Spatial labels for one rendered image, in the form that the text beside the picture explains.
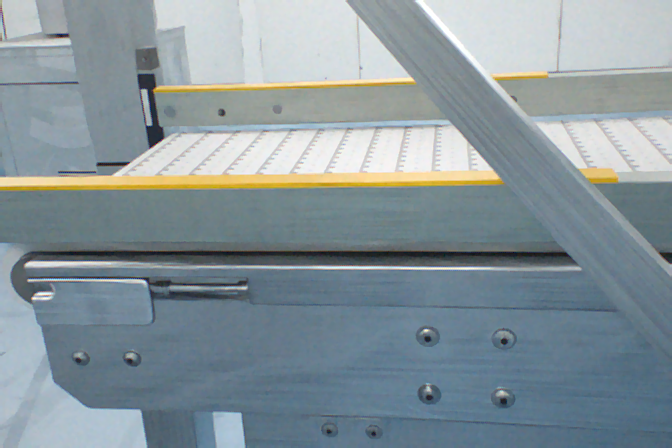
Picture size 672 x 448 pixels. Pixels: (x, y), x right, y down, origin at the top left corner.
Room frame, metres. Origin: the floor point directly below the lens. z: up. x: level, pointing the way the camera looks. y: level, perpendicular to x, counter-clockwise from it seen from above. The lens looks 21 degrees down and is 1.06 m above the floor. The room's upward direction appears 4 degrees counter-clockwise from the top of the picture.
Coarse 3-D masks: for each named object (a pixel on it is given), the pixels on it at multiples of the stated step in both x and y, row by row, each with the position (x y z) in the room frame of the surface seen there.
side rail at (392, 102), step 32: (160, 96) 0.65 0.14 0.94; (192, 96) 0.65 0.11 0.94; (224, 96) 0.64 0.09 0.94; (256, 96) 0.64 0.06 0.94; (288, 96) 0.63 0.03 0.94; (320, 96) 0.63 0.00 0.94; (352, 96) 0.62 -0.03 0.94; (384, 96) 0.62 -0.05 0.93; (416, 96) 0.61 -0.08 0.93; (512, 96) 0.60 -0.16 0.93; (544, 96) 0.59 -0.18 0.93; (576, 96) 0.59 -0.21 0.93; (608, 96) 0.59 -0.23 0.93; (640, 96) 0.58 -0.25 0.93
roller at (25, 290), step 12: (36, 252) 0.40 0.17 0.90; (48, 252) 0.40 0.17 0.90; (60, 252) 0.40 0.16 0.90; (72, 252) 0.41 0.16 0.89; (84, 252) 0.42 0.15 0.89; (96, 252) 0.43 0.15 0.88; (24, 264) 0.39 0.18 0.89; (12, 276) 0.40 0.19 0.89; (24, 276) 0.40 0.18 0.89; (24, 288) 0.40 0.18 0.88
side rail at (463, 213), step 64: (0, 192) 0.38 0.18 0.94; (64, 192) 0.38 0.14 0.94; (128, 192) 0.37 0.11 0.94; (192, 192) 0.36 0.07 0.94; (256, 192) 0.36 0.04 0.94; (320, 192) 0.35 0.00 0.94; (384, 192) 0.35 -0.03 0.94; (448, 192) 0.34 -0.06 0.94; (512, 192) 0.34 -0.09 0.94; (640, 192) 0.33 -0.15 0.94
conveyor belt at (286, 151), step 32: (352, 128) 0.62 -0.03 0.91; (384, 128) 0.61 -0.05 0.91; (416, 128) 0.60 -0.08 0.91; (448, 128) 0.59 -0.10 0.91; (544, 128) 0.57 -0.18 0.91; (576, 128) 0.56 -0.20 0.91; (608, 128) 0.55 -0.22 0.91; (640, 128) 0.55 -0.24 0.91; (160, 160) 0.55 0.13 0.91; (192, 160) 0.55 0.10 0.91; (224, 160) 0.54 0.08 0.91; (256, 160) 0.54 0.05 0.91; (288, 160) 0.53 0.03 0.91; (320, 160) 0.52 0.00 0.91; (352, 160) 0.52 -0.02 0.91; (384, 160) 0.51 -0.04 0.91; (416, 160) 0.51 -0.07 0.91; (448, 160) 0.50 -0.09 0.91; (480, 160) 0.49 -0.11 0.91; (576, 160) 0.48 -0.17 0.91; (608, 160) 0.47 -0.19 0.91; (640, 160) 0.47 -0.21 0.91
